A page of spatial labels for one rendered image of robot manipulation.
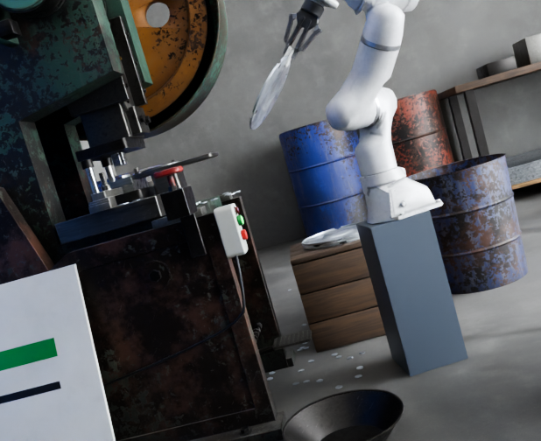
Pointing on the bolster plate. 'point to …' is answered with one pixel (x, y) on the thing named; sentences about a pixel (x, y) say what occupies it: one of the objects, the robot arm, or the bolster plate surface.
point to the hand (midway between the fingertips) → (288, 57)
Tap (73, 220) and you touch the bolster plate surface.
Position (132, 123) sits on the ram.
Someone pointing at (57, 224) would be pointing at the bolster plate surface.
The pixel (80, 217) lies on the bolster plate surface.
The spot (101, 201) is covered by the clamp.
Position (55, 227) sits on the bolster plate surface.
